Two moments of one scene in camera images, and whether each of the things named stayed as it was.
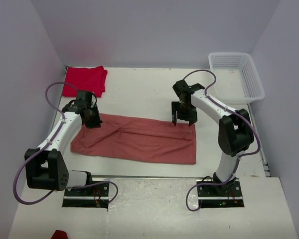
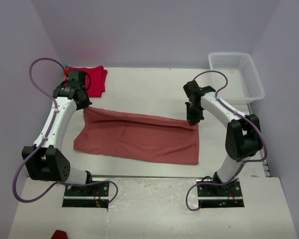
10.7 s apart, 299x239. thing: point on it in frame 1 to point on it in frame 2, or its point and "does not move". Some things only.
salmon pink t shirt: [138, 138] does not move
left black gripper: [95, 123] to [86, 103]
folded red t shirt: [91, 78] does not move
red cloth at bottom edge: [60, 234] does not move
